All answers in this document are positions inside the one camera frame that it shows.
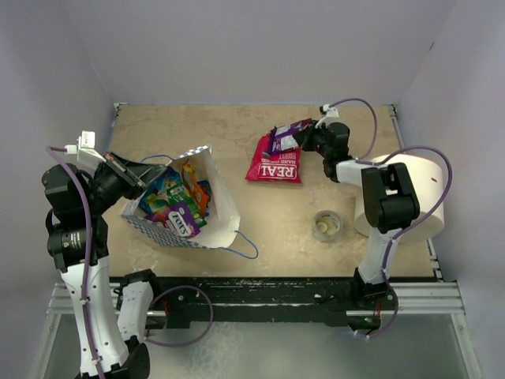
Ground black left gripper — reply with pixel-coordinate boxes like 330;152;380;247
84;151;166;213

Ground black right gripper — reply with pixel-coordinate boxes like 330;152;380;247
293;121;331;159

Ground purple chocolate snack packet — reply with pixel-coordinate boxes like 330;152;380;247
265;118;312;156

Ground red Real chips bag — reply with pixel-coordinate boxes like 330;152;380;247
245;134;302;184

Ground blue checkered paper bag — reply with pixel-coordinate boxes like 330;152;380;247
121;145;241;250

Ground purple Fox's candy bag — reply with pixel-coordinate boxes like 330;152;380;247
145;202;207;238

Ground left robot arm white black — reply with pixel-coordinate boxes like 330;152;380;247
41;148;166;378

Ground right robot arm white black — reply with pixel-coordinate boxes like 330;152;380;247
294;122;420;309

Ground blue colourful snack bag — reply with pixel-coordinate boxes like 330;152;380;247
139;167;181;215

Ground green snack pack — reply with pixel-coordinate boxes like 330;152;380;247
166;184;200;213

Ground orange snack box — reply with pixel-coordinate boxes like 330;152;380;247
181;162;208;217

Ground clear tape roll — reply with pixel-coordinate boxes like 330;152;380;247
311;210;343;243

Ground white cylindrical paper lamp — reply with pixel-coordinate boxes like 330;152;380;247
354;154;445;244

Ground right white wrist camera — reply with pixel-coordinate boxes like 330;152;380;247
315;104;340;129

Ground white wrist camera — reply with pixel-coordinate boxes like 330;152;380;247
315;104;340;129
64;130;106;170

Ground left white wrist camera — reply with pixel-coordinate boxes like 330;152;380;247
64;130;106;170

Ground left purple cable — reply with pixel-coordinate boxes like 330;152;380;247
46;145;215;379

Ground purple cable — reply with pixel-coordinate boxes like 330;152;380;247
46;145;215;379
329;97;454;340

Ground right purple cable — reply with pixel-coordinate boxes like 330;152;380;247
329;97;454;340

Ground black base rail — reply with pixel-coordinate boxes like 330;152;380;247
94;276;382;331

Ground aluminium frame rails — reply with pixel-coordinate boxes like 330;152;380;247
39;103;482;379

